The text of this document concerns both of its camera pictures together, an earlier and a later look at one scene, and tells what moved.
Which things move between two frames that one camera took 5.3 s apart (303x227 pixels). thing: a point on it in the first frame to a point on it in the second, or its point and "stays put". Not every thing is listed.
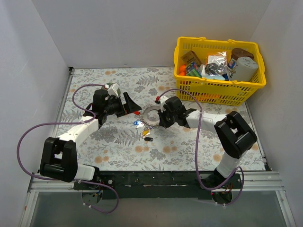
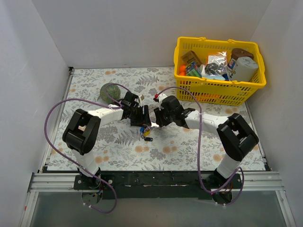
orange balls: (182, 70) stays put
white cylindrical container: (245, 67) stays put
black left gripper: (123, 108) to (143, 116)
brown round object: (238, 52) stays put
